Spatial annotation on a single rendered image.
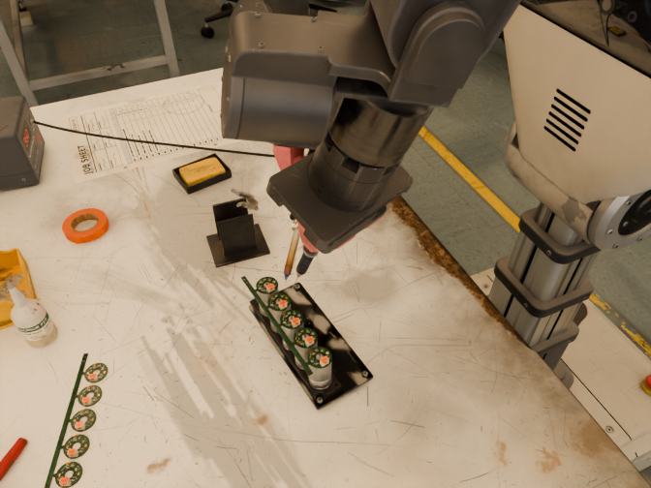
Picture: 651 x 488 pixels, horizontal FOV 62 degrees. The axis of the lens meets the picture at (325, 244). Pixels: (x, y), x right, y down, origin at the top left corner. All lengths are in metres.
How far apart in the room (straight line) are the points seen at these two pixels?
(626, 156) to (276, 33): 0.50
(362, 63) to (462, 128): 2.10
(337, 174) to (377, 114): 0.06
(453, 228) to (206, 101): 1.09
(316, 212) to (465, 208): 1.61
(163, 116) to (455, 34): 0.81
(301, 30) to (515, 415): 0.45
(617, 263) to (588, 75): 1.29
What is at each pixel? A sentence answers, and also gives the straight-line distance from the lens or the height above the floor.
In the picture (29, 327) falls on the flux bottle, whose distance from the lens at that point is 0.68.
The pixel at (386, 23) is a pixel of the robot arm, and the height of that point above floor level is 1.17.
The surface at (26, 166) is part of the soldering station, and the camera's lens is 0.91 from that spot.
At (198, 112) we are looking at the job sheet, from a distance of 1.03.
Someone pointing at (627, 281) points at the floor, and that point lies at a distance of 1.93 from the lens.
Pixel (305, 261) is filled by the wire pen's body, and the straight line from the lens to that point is 0.51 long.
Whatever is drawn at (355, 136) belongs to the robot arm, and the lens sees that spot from 0.34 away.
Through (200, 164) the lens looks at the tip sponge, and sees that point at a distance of 0.88.
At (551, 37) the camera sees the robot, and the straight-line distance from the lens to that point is 0.77.
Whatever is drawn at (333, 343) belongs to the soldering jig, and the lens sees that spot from 0.63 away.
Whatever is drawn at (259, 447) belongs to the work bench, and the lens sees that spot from 0.58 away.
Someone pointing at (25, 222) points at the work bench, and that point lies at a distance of 0.88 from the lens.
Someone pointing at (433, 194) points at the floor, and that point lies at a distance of 2.02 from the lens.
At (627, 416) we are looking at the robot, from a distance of 1.29.
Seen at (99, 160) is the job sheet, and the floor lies 0.75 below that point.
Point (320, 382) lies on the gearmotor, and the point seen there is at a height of 0.78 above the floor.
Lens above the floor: 1.28
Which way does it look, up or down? 45 degrees down
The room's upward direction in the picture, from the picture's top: straight up
